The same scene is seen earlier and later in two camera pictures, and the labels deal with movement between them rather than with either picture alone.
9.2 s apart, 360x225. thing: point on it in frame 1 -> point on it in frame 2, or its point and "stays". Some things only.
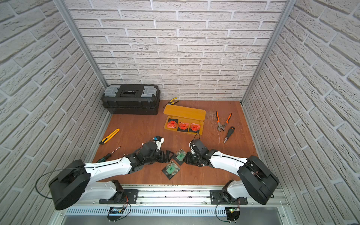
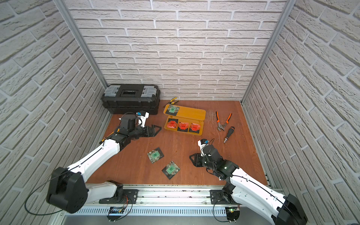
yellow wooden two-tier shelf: x=184 y=119 stays
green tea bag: x=179 y=155 -> x=172 y=110
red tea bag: x=172 y=123 stays
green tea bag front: x=170 y=169 stays
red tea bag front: x=183 y=127 stays
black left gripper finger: x=166 y=158 -> x=153 y=131
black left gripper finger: x=168 y=152 -> x=153 y=129
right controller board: x=232 y=213 stays
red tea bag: x=194 y=128 stays
